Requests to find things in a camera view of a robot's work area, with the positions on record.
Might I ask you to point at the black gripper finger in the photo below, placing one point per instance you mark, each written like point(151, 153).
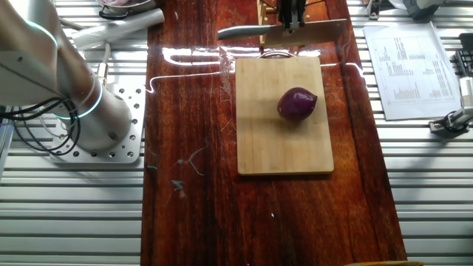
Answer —
point(292, 14)

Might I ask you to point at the steel cleaver knife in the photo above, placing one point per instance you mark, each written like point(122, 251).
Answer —
point(321, 33)

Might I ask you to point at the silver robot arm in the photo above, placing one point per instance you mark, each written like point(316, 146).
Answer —
point(99, 118)

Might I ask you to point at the wooden knife rack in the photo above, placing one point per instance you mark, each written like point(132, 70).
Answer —
point(261, 14)

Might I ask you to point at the purple onion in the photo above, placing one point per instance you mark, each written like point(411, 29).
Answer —
point(295, 105)

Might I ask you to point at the bamboo cutting board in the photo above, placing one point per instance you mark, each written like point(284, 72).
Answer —
point(273, 147)

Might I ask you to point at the printed paper sheet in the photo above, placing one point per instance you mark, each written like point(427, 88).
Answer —
point(410, 81)

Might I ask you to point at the white plastic roll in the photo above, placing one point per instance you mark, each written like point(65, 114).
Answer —
point(118, 27)

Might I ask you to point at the purple vegetable pieces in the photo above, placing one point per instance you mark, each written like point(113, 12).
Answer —
point(114, 2)

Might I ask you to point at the glossy wood-grain table mat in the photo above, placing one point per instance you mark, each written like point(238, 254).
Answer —
point(184, 221)

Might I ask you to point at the small metal bracket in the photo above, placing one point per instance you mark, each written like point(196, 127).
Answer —
point(374, 10)

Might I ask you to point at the grey metal mount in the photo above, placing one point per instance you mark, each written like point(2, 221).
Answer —
point(421, 8)

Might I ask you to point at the silver bar-shaped camera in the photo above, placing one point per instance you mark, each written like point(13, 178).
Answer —
point(467, 92)

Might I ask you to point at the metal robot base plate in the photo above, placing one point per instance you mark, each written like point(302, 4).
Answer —
point(129, 149)

